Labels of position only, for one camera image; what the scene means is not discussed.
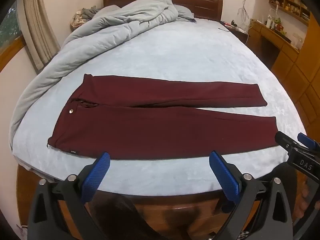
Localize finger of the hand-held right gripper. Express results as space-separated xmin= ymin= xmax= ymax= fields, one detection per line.
xmin=274 ymin=131 xmax=299 ymax=153
xmin=297 ymin=133 xmax=320 ymax=155

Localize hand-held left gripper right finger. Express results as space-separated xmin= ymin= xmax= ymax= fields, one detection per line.
xmin=209 ymin=151 xmax=293 ymax=240

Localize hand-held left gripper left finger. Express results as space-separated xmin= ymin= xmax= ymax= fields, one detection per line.
xmin=27 ymin=152 xmax=112 ymax=240

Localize maroon pants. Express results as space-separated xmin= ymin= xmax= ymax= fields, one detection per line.
xmin=47 ymin=74 xmax=279 ymax=160

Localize person's right hand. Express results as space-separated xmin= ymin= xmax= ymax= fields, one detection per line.
xmin=294 ymin=177 xmax=320 ymax=227

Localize wooden bed footboard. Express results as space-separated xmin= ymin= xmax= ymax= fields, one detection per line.
xmin=16 ymin=165 xmax=275 ymax=240

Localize wooden desk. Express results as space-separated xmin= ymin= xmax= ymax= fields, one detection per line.
xmin=247 ymin=19 xmax=300 ymax=80

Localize dark nightstand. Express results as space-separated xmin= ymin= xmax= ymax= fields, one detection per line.
xmin=219 ymin=21 xmax=250 ymax=44

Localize bed with light blue sheet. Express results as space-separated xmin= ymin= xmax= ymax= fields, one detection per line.
xmin=11 ymin=17 xmax=307 ymax=198

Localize grey duvet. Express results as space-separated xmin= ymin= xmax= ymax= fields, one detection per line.
xmin=9 ymin=0 xmax=195 ymax=153

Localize beige window curtain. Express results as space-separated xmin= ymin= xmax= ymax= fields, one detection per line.
xmin=22 ymin=0 xmax=61 ymax=72

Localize grey pillow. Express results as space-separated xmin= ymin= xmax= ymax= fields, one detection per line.
xmin=175 ymin=4 xmax=196 ymax=22

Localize wooden headboard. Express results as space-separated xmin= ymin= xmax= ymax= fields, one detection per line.
xmin=103 ymin=0 xmax=224 ymax=22

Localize window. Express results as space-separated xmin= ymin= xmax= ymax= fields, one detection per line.
xmin=0 ymin=4 xmax=26 ymax=54

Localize wooden wall shelf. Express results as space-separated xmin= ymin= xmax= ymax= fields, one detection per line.
xmin=269 ymin=0 xmax=312 ymax=26

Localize hanging wall cables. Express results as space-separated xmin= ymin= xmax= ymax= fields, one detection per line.
xmin=237 ymin=0 xmax=253 ymax=22

